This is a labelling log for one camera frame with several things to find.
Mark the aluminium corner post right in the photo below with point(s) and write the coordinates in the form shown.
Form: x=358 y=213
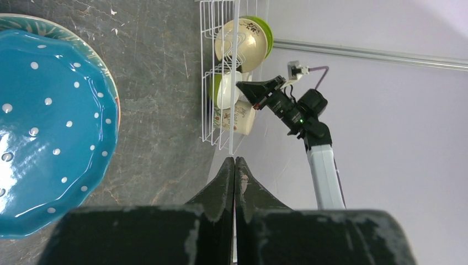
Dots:
x=375 y=55

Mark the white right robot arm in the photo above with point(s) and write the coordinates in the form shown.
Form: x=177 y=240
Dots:
x=317 y=140

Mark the lime green plate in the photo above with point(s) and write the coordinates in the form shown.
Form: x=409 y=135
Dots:
x=266 y=28

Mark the white wire dish rack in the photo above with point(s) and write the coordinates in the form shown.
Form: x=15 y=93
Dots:
x=213 y=15

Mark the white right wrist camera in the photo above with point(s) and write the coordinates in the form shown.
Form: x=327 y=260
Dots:
x=295 y=73

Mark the cream floral plate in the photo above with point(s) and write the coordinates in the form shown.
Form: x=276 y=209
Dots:
x=251 y=44

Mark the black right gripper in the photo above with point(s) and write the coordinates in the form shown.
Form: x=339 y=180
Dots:
x=269 y=94

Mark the blue dotted plate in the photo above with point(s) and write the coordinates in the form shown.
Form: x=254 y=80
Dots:
x=59 y=129

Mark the green interior mug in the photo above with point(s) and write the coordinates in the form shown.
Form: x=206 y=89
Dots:
x=244 y=116

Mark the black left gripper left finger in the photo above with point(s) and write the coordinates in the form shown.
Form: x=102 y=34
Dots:
x=199 y=231

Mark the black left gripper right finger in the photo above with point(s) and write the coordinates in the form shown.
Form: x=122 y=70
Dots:
x=269 y=232

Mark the teal rimmed red plate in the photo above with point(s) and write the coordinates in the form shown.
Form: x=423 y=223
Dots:
x=49 y=29

